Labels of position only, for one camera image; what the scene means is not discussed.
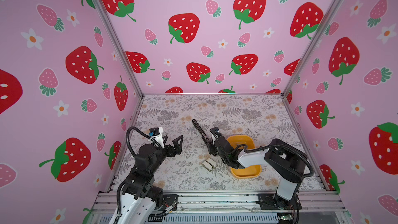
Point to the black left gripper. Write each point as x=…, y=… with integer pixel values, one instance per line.
x=171, y=153

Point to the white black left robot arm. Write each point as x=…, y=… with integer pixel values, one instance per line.
x=137, y=197

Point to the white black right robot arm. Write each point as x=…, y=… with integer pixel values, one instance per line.
x=290, y=163

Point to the yellow plastic tray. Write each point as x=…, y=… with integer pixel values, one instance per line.
x=249, y=169

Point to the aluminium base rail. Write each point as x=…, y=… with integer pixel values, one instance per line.
x=228, y=207

